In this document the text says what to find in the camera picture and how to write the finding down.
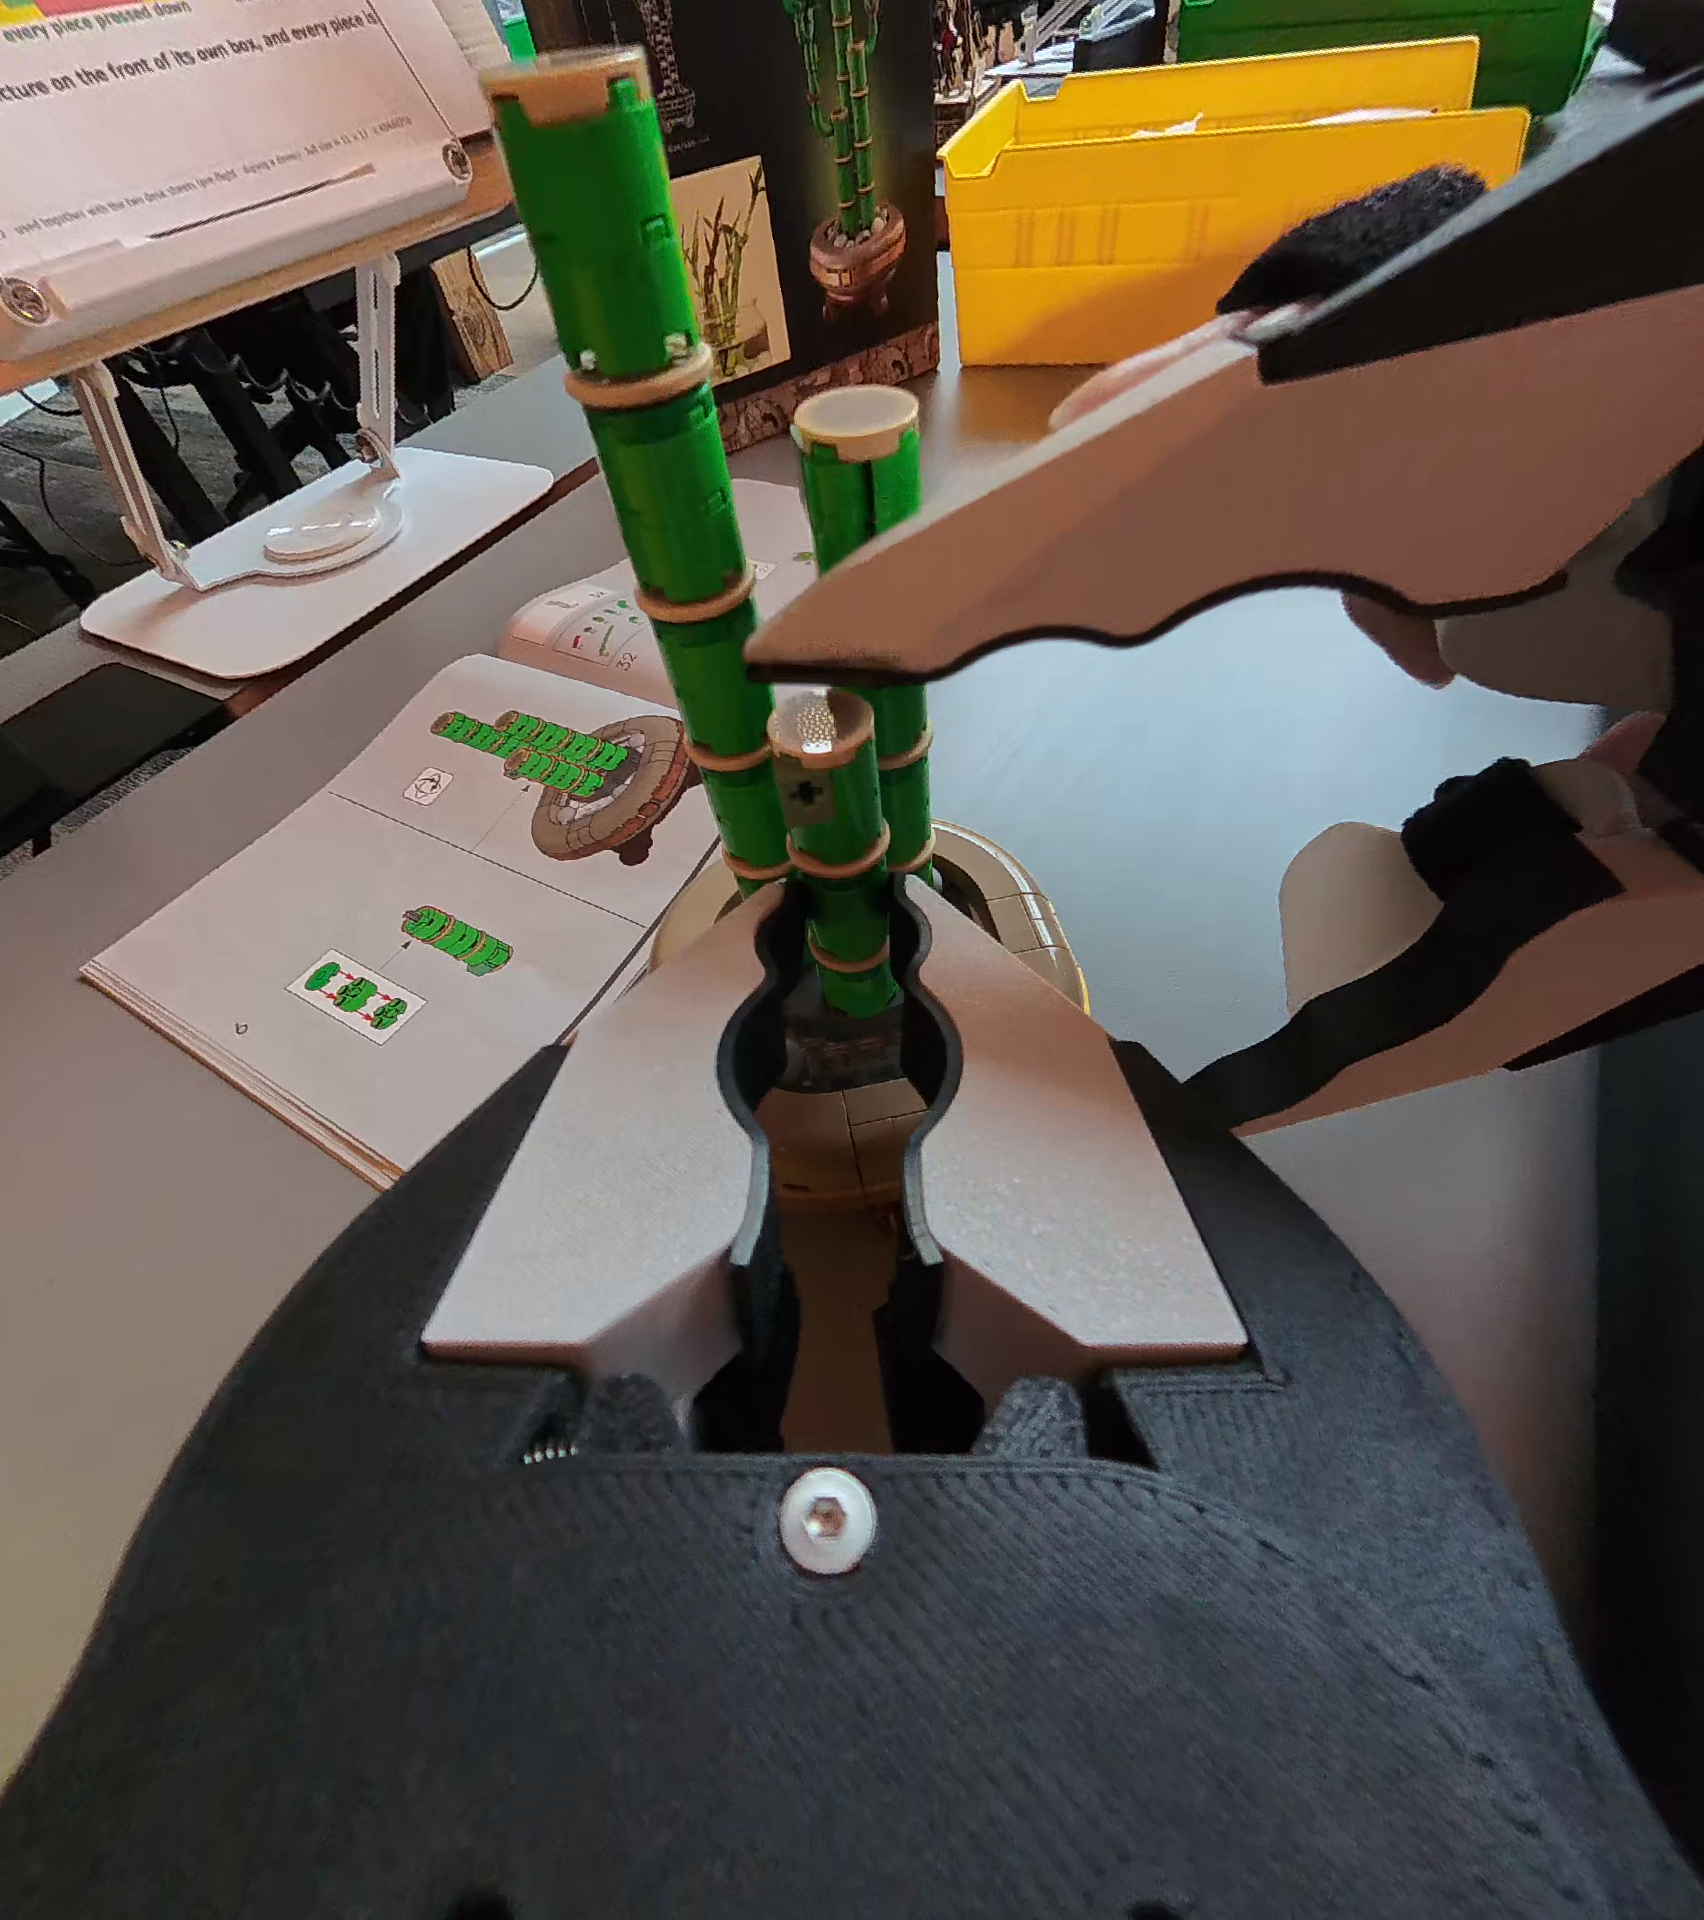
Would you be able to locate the grey desk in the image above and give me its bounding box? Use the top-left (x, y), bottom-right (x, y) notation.
top-left (0, 253), bottom-right (1693, 1920)

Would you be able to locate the black cable tray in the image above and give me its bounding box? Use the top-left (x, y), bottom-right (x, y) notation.
top-left (3, 660), bottom-right (236, 798)

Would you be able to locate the green plastic bin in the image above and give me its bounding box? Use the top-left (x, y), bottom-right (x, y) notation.
top-left (1178, 0), bottom-right (1603, 113)

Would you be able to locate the green bamboo brick model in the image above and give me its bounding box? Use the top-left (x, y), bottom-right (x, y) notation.
top-left (479, 43), bottom-right (1090, 1210)

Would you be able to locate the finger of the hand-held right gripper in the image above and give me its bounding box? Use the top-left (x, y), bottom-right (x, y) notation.
top-left (741, 269), bottom-right (1704, 692)
top-left (1182, 852), bottom-right (1704, 1139)

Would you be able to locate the person's right hand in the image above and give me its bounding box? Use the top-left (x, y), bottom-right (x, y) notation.
top-left (1049, 299), bottom-right (1682, 842)

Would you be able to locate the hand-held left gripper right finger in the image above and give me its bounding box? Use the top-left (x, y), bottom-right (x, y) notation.
top-left (894, 875), bottom-right (1251, 1420)

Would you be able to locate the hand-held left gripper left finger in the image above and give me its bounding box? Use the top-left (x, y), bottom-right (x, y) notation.
top-left (419, 884), bottom-right (801, 1420)

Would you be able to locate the open instruction booklet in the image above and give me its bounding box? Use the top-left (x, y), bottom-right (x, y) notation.
top-left (82, 581), bottom-right (734, 1189)

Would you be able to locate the black bamboo product box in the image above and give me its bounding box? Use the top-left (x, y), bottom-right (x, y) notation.
top-left (626, 0), bottom-right (944, 451)

